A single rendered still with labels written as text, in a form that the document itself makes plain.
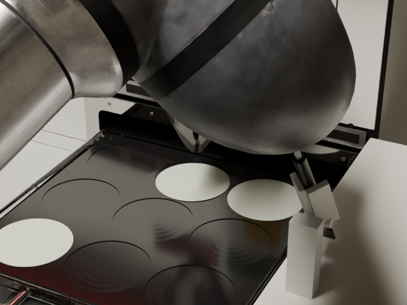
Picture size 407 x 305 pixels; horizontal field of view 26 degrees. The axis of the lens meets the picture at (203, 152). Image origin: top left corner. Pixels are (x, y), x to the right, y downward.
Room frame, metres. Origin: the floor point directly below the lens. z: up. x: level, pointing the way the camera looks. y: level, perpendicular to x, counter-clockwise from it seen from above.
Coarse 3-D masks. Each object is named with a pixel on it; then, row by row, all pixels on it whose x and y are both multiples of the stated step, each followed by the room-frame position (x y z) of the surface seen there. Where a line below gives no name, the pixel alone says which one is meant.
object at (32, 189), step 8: (104, 128) 1.16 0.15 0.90; (96, 136) 1.14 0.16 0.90; (104, 136) 1.15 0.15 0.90; (88, 144) 1.12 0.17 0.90; (72, 152) 1.09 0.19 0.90; (80, 152) 1.09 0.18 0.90; (64, 160) 1.07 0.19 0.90; (72, 160) 1.07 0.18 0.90; (56, 168) 1.05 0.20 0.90; (64, 168) 1.05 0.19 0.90; (48, 176) 1.03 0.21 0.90; (32, 184) 1.01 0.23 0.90; (40, 184) 1.01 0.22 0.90; (24, 192) 0.98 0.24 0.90; (32, 192) 0.99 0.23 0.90; (16, 200) 0.96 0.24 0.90; (8, 208) 0.95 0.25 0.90; (0, 216) 0.93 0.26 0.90
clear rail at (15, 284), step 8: (0, 280) 0.80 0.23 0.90; (8, 280) 0.80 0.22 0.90; (16, 280) 0.80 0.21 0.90; (8, 288) 0.79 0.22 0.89; (16, 288) 0.79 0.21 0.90; (24, 288) 0.78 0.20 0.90; (32, 288) 0.78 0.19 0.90; (40, 288) 0.78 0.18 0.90; (32, 296) 0.78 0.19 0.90; (40, 296) 0.77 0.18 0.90; (48, 296) 0.77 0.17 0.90; (56, 296) 0.77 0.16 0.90; (64, 296) 0.77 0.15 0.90; (56, 304) 0.76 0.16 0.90; (64, 304) 0.76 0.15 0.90; (72, 304) 0.76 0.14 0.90; (80, 304) 0.75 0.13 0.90; (88, 304) 0.75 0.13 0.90
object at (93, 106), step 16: (128, 96) 1.19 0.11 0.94; (96, 112) 1.20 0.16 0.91; (112, 112) 1.19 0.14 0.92; (128, 112) 1.18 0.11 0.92; (144, 112) 1.16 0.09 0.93; (160, 112) 1.15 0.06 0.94; (96, 128) 1.20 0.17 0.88; (160, 144) 1.17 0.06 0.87; (320, 144) 1.04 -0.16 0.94; (336, 144) 1.04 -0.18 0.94; (224, 160) 1.12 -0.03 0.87; (320, 160) 1.04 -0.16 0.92; (336, 160) 1.03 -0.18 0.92; (352, 160) 1.02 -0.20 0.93; (288, 176) 1.08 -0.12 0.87
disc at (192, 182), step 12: (168, 168) 1.05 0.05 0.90; (180, 168) 1.05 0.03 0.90; (192, 168) 1.05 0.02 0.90; (204, 168) 1.05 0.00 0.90; (216, 168) 1.05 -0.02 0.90; (156, 180) 1.02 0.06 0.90; (168, 180) 1.02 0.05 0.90; (180, 180) 1.02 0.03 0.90; (192, 180) 1.02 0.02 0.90; (204, 180) 1.02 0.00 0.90; (216, 180) 1.02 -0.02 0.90; (228, 180) 1.02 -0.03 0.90; (168, 192) 0.99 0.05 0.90; (180, 192) 0.99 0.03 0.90; (192, 192) 0.99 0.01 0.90; (204, 192) 0.99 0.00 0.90; (216, 192) 0.99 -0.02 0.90
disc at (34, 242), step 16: (16, 224) 0.91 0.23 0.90; (32, 224) 0.91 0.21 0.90; (48, 224) 0.91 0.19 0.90; (0, 240) 0.88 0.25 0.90; (16, 240) 0.88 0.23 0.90; (32, 240) 0.88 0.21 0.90; (48, 240) 0.88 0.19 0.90; (64, 240) 0.88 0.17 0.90; (0, 256) 0.85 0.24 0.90; (16, 256) 0.85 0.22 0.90; (32, 256) 0.85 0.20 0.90; (48, 256) 0.85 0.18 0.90
